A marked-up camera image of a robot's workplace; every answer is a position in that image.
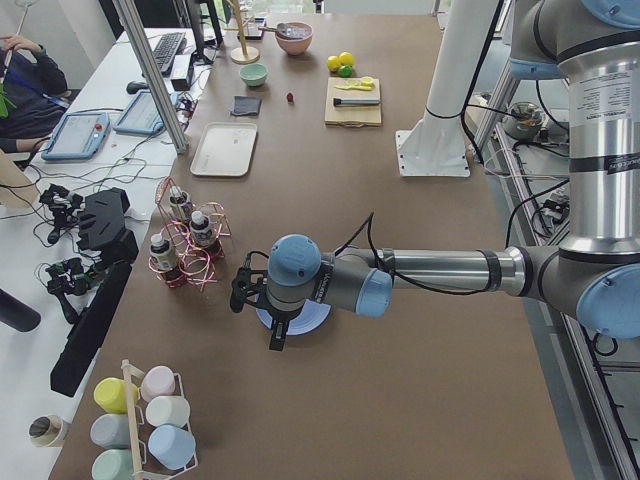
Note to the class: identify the grey cup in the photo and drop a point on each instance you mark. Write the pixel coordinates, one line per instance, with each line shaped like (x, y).
(111, 431)

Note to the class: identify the green bowl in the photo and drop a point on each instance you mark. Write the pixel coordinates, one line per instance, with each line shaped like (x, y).
(254, 75)

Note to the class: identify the blue teach pendant left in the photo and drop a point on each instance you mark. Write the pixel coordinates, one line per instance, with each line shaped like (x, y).
(78, 136)

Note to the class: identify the steel muddler black tip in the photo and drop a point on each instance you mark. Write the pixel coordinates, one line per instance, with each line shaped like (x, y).
(355, 102)

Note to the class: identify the yellow plastic knife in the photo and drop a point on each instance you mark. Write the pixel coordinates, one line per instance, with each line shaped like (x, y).
(352, 86)

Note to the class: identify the yellow lemon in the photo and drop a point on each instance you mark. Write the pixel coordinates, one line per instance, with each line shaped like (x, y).
(333, 63)
(346, 59)

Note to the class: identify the cream rabbit tray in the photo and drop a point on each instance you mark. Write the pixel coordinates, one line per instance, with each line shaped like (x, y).
(225, 150)

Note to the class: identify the black computer mouse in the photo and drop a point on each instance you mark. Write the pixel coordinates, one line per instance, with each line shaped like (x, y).
(134, 87)

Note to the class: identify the wooden stand with base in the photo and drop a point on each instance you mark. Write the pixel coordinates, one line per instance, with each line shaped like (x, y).
(244, 54)

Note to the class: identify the green lime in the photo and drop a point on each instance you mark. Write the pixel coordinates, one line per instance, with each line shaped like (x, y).
(345, 71)

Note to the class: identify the aluminium frame post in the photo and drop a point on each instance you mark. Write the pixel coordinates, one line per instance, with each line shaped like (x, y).
(133, 26)

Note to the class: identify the black keyboard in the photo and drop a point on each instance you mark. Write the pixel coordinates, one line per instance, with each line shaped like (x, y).
(168, 47)

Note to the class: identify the blue round plate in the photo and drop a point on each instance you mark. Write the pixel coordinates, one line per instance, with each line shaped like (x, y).
(307, 318)

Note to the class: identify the tea bottle front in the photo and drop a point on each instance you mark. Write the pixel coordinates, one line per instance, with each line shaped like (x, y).
(203, 233)

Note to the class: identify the blue teach pendant right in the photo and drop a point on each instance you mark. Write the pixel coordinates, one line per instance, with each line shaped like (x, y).
(140, 117)

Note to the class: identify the white cup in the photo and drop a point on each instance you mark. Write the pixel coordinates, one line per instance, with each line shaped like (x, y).
(173, 410)

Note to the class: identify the copper wire bottle rack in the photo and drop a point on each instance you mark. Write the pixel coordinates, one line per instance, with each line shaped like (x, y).
(197, 264)

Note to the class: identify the light blue cup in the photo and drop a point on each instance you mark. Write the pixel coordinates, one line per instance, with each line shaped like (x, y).
(173, 447)

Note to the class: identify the grey folded cloth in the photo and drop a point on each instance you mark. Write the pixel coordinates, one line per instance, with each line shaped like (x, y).
(246, 106)

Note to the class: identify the tea bottle right back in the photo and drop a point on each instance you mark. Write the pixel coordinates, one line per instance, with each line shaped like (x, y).
(164, 260)

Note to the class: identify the tape roll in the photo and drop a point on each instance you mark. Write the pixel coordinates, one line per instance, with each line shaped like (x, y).
(48, 431)

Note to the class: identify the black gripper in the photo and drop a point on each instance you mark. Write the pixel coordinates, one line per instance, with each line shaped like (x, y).
(280, 318)

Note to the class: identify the blue teach pendant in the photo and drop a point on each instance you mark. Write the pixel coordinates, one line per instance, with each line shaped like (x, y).
(78, 136)
(140, 117)

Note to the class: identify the lemon half lower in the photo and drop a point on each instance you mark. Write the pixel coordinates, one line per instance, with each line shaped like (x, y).
(367, 81)

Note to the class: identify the white cup rack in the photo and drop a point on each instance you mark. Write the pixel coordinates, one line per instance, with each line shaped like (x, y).
(145, 465)

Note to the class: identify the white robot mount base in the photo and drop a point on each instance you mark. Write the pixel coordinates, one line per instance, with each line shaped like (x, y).
(435, 147)

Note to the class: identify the yellow cup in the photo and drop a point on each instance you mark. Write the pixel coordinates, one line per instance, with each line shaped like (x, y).
(109, 394)

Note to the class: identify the yellow lemon upper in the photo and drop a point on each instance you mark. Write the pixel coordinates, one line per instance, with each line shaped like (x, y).
(346, 59)

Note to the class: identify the seated person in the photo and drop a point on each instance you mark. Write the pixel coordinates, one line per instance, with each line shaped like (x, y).
(33, 85)

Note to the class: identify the yellow lemon lower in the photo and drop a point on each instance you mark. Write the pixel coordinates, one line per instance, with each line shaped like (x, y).
(333, 63)

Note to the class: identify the pink cup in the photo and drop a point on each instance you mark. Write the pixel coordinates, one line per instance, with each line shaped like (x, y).
(158, 381)

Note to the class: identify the wooden cutting board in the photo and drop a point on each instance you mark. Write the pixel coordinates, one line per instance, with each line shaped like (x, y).
(352, 116)

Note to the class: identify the pink bowl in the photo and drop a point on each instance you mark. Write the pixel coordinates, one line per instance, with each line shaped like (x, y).
(299, 43)

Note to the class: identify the mint green cup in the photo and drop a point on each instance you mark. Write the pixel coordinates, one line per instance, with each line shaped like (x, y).
(113, 464)

